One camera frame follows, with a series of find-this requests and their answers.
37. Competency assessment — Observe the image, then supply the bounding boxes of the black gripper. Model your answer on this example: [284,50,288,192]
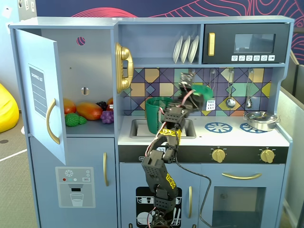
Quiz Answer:
[174,86,205,113]

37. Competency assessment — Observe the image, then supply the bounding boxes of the green lid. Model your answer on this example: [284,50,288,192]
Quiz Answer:
[190,84,214,102]

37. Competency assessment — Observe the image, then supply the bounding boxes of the steel pot with lid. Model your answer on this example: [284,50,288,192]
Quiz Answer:
[243,111,281,132]

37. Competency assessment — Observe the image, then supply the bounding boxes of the steel slotted spatula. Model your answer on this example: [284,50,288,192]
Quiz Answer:
[206,69,217,112]

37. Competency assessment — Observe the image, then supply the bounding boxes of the steel ladle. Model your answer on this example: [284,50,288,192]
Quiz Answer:
[225,68,237,109]

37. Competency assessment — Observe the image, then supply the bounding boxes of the green container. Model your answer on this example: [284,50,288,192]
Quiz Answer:
[145,96,175,135]

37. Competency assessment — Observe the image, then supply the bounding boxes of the steel spoon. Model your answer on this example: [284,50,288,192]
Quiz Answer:
[245,68,254,109]

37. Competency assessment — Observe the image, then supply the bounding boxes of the white plate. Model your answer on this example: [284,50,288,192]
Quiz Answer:
[188,35,200,64]
[172,35,184,64]
[180,35,191,64]

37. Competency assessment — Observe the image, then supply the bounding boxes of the gold stove knob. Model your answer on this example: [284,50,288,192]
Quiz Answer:
[260,149,276,164]
[211,148,227,163]

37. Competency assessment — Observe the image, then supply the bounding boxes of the grey sink basin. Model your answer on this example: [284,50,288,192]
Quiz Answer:
[129,118,198,140]

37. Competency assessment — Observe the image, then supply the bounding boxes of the black toy microwave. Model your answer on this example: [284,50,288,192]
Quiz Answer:
[201,23,291,65]

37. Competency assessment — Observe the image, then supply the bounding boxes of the blue toy kitchen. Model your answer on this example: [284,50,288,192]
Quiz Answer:
[8,15,295,228]

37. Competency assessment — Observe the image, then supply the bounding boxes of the gold toy telephone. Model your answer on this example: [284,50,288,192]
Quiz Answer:
[115,42,134,94]

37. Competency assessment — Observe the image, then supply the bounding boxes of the purple toy grapes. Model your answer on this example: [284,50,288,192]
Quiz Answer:
[100,110,114,124]

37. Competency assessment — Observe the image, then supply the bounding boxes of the black Dell monitor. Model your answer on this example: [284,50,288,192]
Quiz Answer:
[281,64,300,96]

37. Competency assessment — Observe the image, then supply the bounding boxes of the grey desk divider panel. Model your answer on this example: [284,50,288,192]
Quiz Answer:
[276,90,304,228]

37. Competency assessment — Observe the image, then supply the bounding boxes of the toy mango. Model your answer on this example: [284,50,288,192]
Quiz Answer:
[76,102,104,121]

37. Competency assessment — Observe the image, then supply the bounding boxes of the green toy lettuce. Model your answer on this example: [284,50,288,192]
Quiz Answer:
[64,113,88,127]

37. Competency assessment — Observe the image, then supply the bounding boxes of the orange red toy peach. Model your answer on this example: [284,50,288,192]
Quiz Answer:
[63,98,77,115]

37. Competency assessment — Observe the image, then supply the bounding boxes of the blue fridge door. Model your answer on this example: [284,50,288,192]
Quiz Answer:
[14,28,67,166]

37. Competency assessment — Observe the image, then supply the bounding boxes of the yellow beanbag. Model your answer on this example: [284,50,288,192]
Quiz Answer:
[0,83,20,134]

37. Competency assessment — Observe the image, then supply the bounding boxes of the small wrist camera board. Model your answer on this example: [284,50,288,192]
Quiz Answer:
[178,72,194,88]

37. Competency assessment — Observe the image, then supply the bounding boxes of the gold microwave handle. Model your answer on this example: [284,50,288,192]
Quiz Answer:
[208,32,216,57]

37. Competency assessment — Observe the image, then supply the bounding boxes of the black camera cable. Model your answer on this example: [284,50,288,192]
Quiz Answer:
[175,152,213,227]

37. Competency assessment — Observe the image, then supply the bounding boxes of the gold oven handle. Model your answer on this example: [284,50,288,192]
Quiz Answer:
[221,172,263,181]

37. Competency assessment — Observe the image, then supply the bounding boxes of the gold dishwasher door handle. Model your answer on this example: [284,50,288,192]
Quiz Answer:
[188,186,193,219]

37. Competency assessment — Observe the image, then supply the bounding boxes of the gold freezer door handle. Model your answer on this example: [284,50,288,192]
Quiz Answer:
[103,152,110,187]

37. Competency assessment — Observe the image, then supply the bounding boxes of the gold fridge door handle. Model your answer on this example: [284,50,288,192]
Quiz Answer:
[46,98,61,145]

